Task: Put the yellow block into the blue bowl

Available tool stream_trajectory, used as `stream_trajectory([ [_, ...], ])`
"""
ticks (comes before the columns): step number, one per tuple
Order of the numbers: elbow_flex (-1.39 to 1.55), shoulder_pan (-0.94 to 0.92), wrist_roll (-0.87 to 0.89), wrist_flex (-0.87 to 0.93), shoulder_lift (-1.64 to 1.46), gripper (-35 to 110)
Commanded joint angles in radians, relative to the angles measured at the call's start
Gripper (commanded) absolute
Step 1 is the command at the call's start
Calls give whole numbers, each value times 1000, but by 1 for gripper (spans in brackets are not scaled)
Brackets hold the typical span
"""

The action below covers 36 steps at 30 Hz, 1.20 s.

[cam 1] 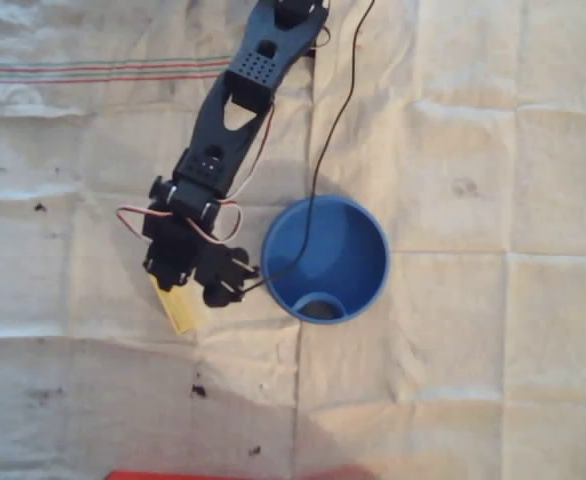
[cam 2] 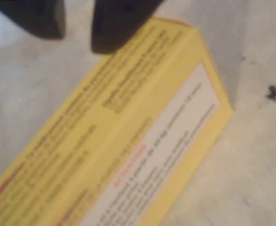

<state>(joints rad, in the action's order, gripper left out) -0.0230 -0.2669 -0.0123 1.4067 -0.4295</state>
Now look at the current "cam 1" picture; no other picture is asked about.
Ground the yellow rectangular block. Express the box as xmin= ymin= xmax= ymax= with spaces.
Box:
xmin=151 ymin=274 xmax=200 ymax=335

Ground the blue plastic cup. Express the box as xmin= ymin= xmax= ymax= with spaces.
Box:
xmin=260 ymin=194 xmax=391 ymax=327

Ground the red flat object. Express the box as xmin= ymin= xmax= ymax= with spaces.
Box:
xmin=103 ymin=465 xmax=372 ymax=480

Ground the white creased cloth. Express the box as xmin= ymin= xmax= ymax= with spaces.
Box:
xmin=0 ymin=0 xmax=586 ymax=480

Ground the dark gripper-mounted camera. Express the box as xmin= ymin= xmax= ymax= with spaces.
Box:
xmin=196 ymin=243 xmax=260 ymax=310

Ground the white red servo wire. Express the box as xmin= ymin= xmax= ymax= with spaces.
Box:
xmin=115 ymin=102 xmax=277 ymax=247

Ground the thin black camera cable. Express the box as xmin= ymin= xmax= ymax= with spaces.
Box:
xmin=244 ymin=0 xmax=377 ymax=293

